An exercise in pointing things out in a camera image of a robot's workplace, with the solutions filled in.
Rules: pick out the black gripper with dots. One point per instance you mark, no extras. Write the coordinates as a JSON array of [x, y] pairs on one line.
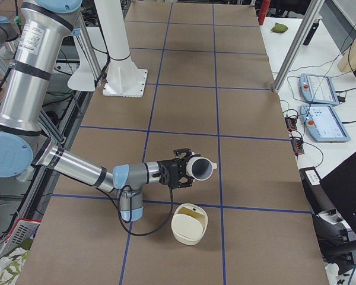
[[167, 169]]

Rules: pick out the white mug with handle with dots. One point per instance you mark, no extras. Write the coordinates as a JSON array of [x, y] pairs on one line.
[[200, 168]]

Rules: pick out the cream oval bin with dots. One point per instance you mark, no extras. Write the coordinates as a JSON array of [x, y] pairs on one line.
[[189, 224]]

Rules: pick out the brown table mat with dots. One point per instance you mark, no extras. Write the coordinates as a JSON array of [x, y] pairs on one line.
[[207, 90]]

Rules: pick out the lower teach pendant tablet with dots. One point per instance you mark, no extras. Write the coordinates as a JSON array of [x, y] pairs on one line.
[[323, 123]]

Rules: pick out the teach pendant tablet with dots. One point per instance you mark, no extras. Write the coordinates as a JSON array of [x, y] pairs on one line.
[[318, 89], [323, 123]]

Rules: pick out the upper teach pendant tablet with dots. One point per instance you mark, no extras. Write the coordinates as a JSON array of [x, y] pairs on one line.
[[318, 89]]

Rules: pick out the black laptop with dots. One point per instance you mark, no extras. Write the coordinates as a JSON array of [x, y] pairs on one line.
[[340, 187]]

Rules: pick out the green bean bag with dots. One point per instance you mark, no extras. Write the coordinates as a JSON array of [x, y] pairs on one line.
[[279, 28]]

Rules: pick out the red cylinder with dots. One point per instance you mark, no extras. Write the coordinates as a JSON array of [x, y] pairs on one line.
[[263, 11]]

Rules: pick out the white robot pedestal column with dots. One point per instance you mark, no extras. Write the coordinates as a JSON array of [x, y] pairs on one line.
[[124, 78]]

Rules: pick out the aluminium frame post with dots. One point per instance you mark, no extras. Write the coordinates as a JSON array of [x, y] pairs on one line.
[[302, 32]]

